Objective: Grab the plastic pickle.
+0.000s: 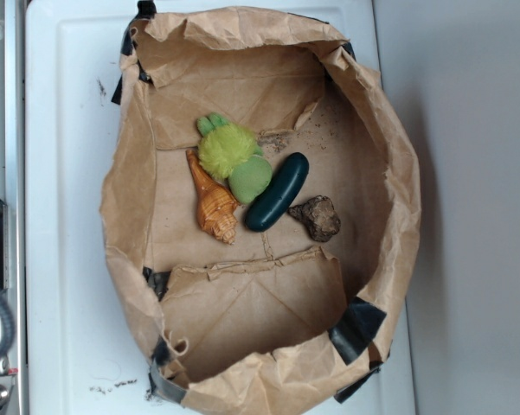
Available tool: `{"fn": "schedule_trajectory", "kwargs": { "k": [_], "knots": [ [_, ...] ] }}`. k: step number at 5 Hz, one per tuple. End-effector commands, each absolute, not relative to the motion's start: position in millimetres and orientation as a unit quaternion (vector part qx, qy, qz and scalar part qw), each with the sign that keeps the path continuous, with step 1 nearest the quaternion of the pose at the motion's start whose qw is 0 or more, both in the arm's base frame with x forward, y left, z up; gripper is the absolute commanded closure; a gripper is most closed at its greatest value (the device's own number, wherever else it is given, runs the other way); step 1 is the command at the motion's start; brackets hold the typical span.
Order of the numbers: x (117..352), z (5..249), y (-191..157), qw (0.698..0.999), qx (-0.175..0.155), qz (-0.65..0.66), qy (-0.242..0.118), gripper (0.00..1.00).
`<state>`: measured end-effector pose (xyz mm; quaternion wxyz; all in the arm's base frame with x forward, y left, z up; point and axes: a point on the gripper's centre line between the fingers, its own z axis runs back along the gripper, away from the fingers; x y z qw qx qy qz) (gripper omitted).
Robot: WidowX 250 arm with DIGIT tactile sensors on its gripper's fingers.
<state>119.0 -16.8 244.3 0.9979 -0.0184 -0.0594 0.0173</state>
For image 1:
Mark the dark green plastic pickle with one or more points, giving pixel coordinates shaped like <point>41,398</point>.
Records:
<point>268,208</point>

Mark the orange conch shell toy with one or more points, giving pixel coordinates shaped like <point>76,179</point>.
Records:
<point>215,203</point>

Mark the brown rock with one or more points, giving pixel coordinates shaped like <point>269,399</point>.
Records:
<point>319,217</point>

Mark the yellow green plush toy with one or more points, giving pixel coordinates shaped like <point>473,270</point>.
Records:
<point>230,152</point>

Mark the brown paper bag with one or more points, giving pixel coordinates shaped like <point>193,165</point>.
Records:
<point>277,322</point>

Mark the grey flexible conduit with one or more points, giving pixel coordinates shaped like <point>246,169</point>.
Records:
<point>8,326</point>

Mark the aluminium frame rail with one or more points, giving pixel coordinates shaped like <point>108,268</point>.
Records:
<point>14,373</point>

